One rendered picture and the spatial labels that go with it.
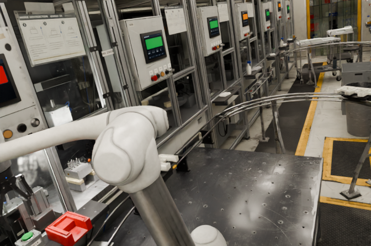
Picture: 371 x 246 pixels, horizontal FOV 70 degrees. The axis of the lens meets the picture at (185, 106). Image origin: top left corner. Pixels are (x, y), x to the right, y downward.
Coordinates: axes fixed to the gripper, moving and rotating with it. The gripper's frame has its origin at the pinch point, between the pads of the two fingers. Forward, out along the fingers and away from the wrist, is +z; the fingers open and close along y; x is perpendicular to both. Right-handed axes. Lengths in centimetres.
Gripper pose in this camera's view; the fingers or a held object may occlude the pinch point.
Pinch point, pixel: (17, 216)
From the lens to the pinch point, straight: 128.3
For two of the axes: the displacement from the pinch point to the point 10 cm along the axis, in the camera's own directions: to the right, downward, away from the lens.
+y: -4.8, 3.3, -8.1
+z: 1.7, 9.4, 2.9
